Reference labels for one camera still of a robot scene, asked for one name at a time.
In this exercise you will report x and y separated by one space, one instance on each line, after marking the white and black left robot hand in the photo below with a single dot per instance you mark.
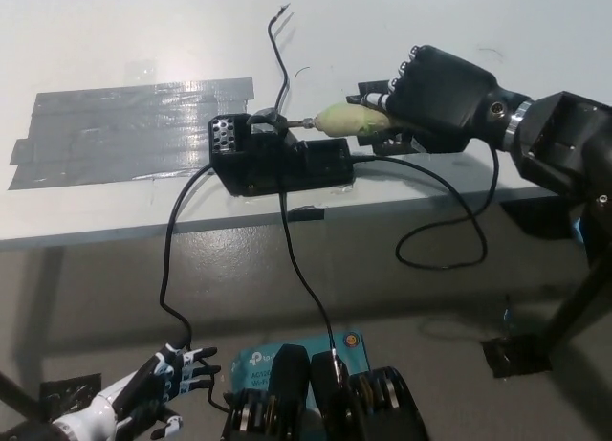
138 388

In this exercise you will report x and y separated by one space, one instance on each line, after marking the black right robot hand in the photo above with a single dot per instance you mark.
444 101

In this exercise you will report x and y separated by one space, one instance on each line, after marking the black soldering station base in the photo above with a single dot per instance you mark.
277 168

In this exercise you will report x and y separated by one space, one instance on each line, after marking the black tape square patch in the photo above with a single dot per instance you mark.
387 147

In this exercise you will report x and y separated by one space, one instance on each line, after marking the black floor tape patch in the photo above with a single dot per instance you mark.
62 390
514 357

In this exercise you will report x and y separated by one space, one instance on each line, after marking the teal TP-Link box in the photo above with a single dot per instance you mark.
258 364

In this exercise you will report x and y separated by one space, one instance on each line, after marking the grey table leg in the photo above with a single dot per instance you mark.
52 293

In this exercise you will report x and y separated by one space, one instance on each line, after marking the small black tape strip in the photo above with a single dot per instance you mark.
307 214

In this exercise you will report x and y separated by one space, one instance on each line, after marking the black bracket under table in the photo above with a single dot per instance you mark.
540 223

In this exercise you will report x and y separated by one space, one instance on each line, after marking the grey duct tape patch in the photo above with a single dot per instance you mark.
124 130

